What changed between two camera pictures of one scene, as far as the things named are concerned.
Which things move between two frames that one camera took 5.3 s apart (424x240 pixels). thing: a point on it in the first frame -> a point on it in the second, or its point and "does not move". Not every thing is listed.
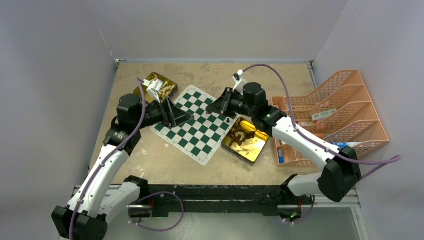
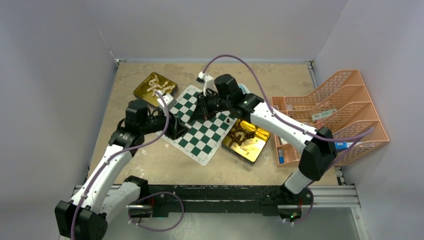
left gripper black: [175, 115] -> [175, 129]
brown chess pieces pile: [239, 134] does not move
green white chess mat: [199, 137] does not move
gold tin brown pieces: [244, 142] does not move
